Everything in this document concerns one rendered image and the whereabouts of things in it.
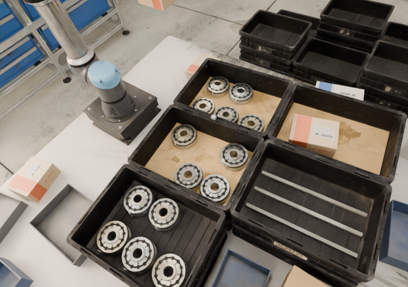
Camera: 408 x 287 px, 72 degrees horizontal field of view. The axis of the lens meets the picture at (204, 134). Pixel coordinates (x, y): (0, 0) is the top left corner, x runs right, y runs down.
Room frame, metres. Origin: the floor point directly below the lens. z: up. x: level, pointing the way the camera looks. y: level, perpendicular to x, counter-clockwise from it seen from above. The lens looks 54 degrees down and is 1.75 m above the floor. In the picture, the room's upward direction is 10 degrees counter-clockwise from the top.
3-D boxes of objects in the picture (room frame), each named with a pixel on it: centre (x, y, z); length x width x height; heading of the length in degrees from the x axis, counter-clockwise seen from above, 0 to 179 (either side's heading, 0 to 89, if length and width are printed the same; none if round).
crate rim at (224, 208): (0.53, 0.04, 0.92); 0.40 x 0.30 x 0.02; 52
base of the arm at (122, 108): (0.93, 0.36, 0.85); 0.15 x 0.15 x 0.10
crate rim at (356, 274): (0.29, -0.28, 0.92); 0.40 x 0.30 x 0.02; 52
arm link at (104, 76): (0.93, 0.36, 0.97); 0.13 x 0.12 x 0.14; 40
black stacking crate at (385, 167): (0.53, -0.46, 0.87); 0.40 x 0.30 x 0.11; 52
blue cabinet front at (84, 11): (2.48, 0.93, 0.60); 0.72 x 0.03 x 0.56; 137
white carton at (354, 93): (0.77, -0.61, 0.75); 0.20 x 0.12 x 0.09; 59
